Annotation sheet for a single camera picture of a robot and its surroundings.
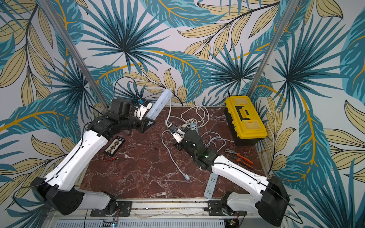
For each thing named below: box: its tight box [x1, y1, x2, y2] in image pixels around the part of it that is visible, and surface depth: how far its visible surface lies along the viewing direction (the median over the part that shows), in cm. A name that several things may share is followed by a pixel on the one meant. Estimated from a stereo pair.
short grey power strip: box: [203, 172, 219, 200], surface depth 81 cm
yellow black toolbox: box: [224, 95, 268, 146], surface depth 94 cm
